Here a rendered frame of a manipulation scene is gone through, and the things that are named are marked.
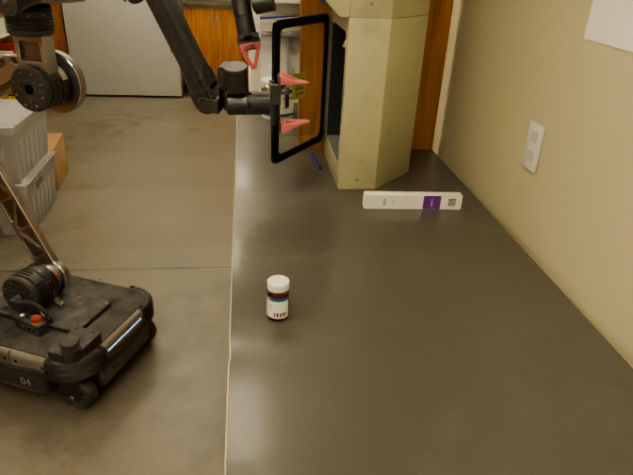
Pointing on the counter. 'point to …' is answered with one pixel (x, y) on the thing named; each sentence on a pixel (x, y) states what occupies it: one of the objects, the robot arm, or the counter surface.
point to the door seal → (323, 82)
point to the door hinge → (327, 74)
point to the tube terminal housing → (379, 90)
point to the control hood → (339, 7)
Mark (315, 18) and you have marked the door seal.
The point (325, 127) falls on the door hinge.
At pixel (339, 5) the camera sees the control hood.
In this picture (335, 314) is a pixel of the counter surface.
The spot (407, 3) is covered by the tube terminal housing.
